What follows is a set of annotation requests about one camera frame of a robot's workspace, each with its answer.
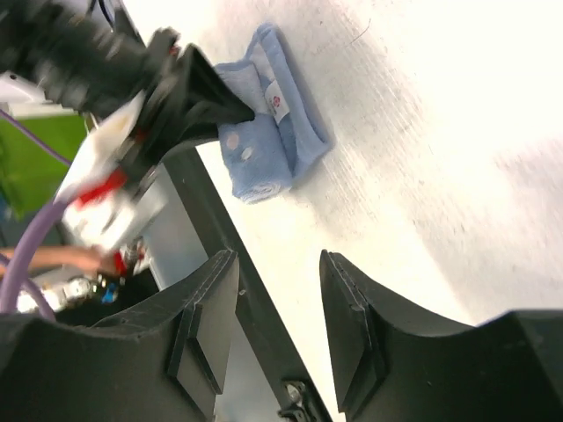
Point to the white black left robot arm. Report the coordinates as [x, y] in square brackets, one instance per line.
[17, 88]

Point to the light blue towel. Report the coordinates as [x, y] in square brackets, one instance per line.
[274, 151]

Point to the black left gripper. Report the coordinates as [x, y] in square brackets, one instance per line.
[82, 65]

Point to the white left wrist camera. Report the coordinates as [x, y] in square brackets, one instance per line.
[110, 208]

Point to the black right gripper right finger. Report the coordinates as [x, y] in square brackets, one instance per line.
[393, 360]

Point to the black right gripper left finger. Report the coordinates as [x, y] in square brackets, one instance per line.
[164, 359]

